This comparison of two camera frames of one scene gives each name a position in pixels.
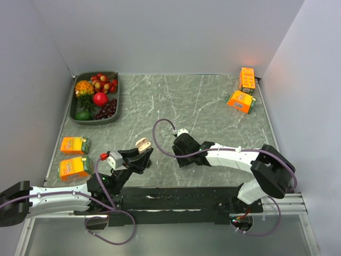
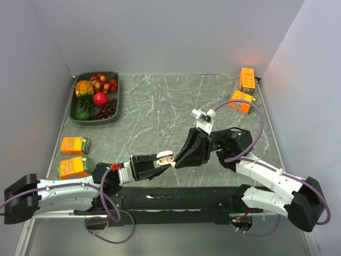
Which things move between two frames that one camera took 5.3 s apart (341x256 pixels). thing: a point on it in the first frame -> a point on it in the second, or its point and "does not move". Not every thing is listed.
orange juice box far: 247,80 does not move
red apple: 100,99 does not move
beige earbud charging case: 142,145 -> 164,157
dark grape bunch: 107,111 does not move
